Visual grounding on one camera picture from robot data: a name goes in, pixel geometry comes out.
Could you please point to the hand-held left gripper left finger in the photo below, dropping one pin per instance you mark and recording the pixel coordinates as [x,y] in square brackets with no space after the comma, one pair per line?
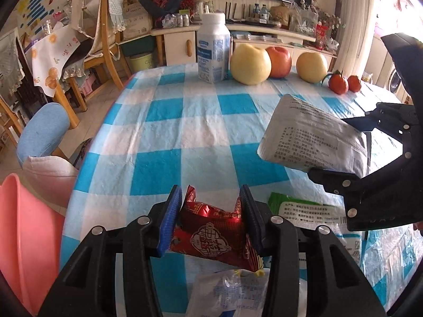
[168,218]

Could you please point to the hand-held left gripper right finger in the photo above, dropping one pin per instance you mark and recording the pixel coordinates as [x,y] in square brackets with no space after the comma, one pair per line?
[251,218]

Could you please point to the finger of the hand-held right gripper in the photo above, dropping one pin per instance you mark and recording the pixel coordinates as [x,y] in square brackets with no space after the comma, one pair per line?
[343,182]
[363,122]

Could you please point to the small red snack packet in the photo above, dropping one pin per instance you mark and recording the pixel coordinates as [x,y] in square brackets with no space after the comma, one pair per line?
[211,234]

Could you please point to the white printed paper packet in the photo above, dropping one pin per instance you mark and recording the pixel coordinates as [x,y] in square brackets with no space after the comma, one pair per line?
[314,135]

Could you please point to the clear plastic bag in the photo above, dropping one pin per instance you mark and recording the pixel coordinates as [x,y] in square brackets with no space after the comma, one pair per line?
[231,292]

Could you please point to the pink plastic bin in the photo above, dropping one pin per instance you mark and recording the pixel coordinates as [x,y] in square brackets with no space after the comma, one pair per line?
[23,244]

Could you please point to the leafless tangerine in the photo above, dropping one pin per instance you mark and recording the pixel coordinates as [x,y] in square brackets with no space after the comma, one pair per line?
[354,83]

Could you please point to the tangerine with green leaf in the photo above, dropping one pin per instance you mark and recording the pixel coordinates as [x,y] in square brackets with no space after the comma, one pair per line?
[338,83]

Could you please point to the green white wet wipe packet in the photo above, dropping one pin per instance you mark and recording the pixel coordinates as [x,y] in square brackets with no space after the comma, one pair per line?
[297,209]

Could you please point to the washing machine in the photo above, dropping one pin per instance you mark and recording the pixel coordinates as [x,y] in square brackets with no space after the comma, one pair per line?
[395,79]

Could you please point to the yellow pear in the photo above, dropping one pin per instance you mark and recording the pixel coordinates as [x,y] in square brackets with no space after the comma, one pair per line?
[311,67]

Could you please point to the blue white checked tablecloth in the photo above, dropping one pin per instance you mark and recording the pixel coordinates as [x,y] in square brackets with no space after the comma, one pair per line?
[185,132]

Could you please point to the red snack bag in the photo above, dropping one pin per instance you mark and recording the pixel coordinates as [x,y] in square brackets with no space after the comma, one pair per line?
[320,36]

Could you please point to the white curtain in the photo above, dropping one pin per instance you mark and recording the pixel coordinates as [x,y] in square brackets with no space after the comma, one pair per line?
[357,23]

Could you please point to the red apple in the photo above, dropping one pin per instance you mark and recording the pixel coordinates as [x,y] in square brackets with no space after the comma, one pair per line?
[281,61]

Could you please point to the white cloth on chair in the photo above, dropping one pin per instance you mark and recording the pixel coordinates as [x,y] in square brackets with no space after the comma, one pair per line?
[49,178]

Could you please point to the yellow apple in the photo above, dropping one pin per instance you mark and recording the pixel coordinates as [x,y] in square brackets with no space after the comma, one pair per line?
[250,64]

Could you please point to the brown bag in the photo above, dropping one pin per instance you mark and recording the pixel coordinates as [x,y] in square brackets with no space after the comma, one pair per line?
[281,13]

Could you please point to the blue padded chair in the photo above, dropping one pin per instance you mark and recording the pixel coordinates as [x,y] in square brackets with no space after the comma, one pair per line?
[43,132]

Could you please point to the green waste bin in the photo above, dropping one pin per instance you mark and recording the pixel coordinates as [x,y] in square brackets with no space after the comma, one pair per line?
[142,62]

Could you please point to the white plastic milk bottle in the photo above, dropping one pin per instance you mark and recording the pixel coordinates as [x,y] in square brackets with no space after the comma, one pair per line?
[213,46]

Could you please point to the wooden chair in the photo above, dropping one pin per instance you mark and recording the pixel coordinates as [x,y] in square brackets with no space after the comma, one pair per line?
[109,56]

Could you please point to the cream tv cabinet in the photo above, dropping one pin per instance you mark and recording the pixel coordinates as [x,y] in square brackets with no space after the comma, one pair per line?
[175,44]

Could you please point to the fruit print table cloth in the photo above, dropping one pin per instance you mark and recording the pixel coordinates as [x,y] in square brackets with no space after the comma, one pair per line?
[56,59]

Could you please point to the clear glass jug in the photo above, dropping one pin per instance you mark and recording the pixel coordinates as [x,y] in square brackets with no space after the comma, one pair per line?
[205,6]

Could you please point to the pack of silver cans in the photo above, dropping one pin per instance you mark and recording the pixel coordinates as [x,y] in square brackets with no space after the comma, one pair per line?
[175,19]

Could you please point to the white lace chair cover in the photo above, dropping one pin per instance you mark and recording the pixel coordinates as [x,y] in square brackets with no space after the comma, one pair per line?
[114,6]

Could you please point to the wall poster with stickers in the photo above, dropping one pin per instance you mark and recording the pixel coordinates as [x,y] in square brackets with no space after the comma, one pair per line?
[33,3]

